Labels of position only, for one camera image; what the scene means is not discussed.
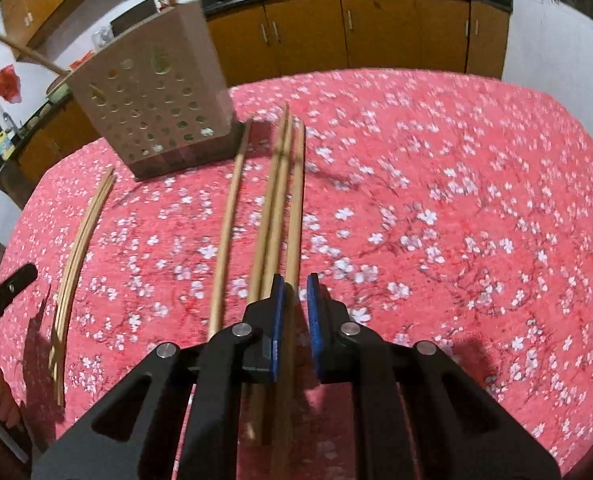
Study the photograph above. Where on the wooden sink cabinet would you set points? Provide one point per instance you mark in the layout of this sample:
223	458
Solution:
51	145

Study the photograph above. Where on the wooden kitchen base cabinet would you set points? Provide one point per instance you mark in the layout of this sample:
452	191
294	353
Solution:
376	30

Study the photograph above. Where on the red floral tablecloth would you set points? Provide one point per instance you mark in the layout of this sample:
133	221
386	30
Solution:
426	210

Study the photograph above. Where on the sink faucet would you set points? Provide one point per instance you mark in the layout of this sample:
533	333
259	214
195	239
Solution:
10	122

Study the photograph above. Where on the green bowl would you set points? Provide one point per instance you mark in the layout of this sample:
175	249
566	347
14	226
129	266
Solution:
57	89

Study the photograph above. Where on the red plastic bag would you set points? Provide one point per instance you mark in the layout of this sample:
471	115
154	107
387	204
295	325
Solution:
6	82

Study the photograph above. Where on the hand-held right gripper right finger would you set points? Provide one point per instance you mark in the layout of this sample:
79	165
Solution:
316	325

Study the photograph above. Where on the beige perforated utensil holder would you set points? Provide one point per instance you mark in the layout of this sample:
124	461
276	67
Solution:
141	110

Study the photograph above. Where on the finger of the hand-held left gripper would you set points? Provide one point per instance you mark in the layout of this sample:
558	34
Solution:
11	287

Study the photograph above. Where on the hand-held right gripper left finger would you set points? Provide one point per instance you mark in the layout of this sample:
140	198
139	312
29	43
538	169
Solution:
276	320

